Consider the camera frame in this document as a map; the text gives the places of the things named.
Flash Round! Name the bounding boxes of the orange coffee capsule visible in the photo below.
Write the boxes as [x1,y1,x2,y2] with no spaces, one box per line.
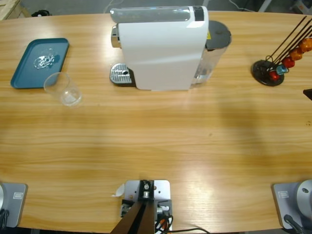
[290,47,304,61]
[299,38,312,53]

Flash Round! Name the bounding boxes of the grey machine lever lid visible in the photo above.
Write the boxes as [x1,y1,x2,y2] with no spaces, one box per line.
[109,6,193,24]

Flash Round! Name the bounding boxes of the clear plastic cup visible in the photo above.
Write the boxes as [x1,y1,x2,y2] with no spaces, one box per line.
[43,72,83,108]

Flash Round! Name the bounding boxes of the white capsule coffee machine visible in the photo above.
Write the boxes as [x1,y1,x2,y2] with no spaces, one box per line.
[111,5,210,92]

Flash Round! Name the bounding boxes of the orange grey device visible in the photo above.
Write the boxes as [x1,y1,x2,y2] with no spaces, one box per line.
[290,0,312,14]

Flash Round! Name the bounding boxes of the grey metal leg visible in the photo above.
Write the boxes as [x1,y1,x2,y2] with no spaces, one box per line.
[258,0,273,12]

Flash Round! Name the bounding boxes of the clear water tank dark lid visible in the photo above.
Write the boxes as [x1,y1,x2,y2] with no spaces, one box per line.
[191,20,233,86]

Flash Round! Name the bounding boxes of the metal drip tray grate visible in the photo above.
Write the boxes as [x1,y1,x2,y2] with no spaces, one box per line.
[109,62,134,85]

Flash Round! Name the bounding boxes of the white paper tape strip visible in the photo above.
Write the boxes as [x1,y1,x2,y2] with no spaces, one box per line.
[111,184,125,197]

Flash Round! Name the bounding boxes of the shiny crumpled clear film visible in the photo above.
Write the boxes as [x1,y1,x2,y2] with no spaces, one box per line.
[33,47,61,70]

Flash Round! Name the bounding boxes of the black object on floor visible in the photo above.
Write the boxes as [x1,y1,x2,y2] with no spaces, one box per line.
[31,9,51,17]

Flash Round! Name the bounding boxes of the teal plastic tray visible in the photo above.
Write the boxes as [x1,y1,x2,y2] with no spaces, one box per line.
[10,38,70,90]

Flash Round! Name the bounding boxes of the light wooden crate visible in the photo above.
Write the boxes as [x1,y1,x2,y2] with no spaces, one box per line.
[0,0,29,21]

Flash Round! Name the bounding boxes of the black wire capsule stand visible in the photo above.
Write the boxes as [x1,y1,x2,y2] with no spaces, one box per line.
[252,16,312,86]

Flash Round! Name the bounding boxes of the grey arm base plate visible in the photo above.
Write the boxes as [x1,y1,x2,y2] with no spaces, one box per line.
[0,182,28,228]
[272,179,312,230]

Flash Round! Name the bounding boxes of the thin white cable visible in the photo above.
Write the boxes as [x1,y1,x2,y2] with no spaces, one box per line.
[103,0,117,13]
[229,0,259,12]

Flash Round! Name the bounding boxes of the black base cable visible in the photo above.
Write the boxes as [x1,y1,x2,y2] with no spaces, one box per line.
[284,214,305,234]

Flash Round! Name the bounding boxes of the white mount block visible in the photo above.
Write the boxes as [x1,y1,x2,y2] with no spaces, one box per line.
[121,179,173,231]

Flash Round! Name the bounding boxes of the black power cable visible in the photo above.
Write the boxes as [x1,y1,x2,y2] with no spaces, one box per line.
[170,227,212,234]

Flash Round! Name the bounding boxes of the orange white wire bundle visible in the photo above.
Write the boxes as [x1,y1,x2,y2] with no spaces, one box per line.
[155,215,174,232]

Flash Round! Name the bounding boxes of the dark brown post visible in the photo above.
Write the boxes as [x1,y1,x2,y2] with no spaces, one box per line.
[110,179,156,234]

